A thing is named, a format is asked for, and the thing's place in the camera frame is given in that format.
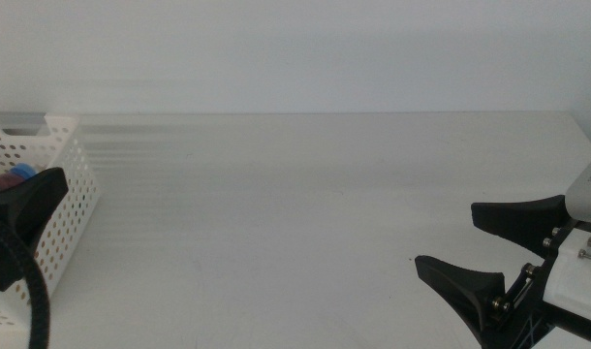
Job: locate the white perforated plastic basket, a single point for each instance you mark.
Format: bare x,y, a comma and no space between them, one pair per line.
70,145

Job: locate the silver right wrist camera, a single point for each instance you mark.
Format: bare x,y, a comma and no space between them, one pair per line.
588,199

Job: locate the red cola can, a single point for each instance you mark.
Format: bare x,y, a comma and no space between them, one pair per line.
2,183

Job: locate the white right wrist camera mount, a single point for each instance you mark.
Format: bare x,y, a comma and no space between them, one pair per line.
579,281

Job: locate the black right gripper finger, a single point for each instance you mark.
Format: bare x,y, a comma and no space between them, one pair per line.
465,286
523,218

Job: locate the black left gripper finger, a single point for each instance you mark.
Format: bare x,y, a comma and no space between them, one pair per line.
36,201

